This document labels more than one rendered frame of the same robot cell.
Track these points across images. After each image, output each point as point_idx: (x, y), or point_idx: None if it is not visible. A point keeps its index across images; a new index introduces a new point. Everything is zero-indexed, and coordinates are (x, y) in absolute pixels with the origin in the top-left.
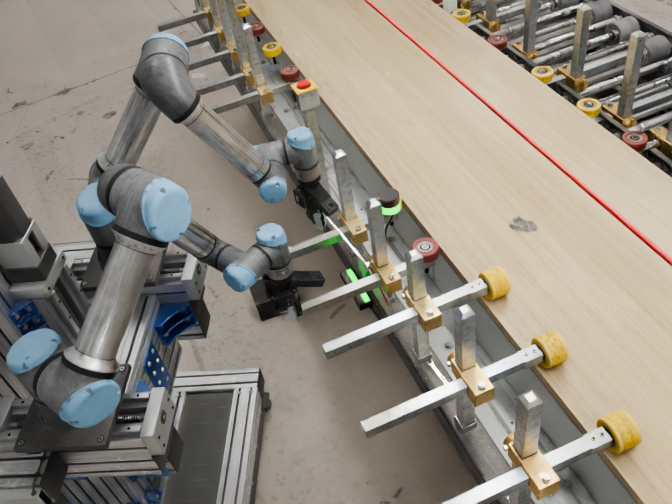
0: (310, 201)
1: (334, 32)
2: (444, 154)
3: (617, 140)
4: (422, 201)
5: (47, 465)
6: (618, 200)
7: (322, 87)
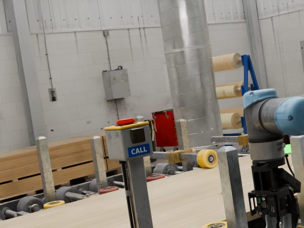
0: (290, 187)
1: None
2: (124, 226)
3: (110, 192)
4: (211, 217)
5: None
6: (187, 182)
7: None
